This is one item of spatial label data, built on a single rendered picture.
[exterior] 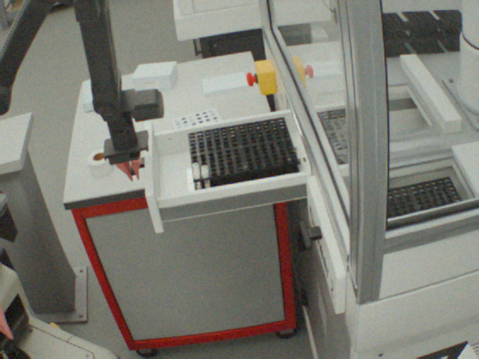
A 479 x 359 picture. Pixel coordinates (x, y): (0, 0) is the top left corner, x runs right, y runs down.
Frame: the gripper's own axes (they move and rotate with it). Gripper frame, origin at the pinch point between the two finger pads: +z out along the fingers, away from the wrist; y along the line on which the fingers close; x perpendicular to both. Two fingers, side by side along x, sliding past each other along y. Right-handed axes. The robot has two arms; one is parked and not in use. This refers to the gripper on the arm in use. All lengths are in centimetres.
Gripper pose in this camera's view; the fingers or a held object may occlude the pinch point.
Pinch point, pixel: (134, 176)
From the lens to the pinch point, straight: 149.8
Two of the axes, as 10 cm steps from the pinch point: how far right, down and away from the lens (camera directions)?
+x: -1.1, -6.1, 7.8
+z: 1.5, 7.7, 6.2
